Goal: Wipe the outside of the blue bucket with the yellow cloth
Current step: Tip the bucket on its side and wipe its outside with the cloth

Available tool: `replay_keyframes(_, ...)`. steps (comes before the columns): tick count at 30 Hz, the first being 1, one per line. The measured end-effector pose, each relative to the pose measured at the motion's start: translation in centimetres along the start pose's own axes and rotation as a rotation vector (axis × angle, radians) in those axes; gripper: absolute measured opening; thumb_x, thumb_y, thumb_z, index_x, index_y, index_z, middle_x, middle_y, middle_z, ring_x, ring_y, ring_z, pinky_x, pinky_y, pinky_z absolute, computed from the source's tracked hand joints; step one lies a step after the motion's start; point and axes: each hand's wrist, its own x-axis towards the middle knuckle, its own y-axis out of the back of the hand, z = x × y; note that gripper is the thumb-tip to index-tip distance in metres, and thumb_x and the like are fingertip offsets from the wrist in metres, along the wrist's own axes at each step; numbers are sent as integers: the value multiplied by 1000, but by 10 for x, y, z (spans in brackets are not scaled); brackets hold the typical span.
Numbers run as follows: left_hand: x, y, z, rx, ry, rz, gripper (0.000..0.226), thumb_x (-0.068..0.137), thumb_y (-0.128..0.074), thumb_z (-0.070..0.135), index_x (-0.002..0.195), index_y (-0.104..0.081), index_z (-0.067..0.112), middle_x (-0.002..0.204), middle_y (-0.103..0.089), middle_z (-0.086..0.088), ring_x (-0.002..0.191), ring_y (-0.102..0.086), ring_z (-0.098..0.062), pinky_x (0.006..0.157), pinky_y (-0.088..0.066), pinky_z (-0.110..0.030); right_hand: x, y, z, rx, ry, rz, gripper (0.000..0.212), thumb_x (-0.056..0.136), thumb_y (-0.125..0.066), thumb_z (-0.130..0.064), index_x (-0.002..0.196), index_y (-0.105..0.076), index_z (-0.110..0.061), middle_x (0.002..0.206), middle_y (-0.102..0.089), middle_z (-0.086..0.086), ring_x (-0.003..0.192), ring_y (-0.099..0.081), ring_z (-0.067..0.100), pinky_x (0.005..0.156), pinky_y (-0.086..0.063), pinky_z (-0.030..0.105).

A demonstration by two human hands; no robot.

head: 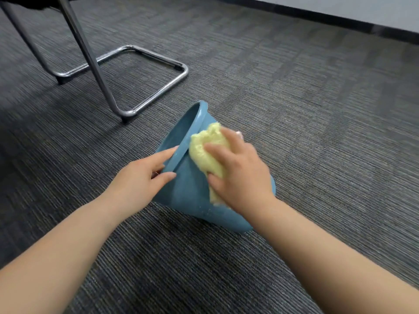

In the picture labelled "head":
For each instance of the person's right hand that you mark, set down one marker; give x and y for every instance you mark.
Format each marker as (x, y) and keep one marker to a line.
(248, 183)

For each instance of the person's left hand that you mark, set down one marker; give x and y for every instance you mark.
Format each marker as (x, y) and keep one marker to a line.
(134, 186)

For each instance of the yellow microfibre cloth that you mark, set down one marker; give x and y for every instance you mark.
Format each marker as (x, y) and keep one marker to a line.
(206, 153)

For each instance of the blue plastic bucket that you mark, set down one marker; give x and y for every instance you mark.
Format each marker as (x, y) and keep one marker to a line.
(186, 192)

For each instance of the person's left forearm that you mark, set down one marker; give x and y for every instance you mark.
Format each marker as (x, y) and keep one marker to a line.
(49, 258)

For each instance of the person's right forearm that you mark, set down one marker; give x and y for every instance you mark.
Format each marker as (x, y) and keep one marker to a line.
(343, 274)

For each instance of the black mesh chair chrome frame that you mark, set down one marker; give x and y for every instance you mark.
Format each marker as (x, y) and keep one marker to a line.
(86, 49)

